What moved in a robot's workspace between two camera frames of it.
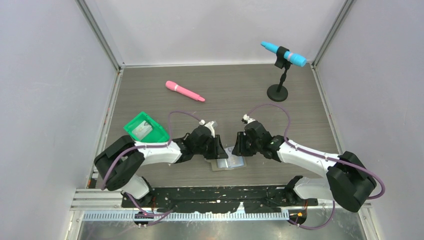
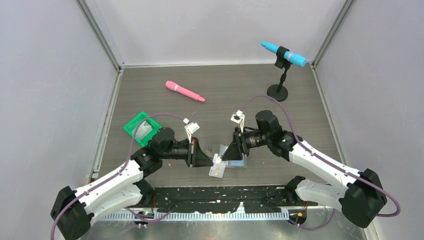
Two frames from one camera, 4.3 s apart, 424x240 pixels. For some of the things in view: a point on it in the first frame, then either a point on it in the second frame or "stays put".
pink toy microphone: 172,86 stays put
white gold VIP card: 235,161 to 217,169
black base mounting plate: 217,199 stays put
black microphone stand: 278,93 stays put
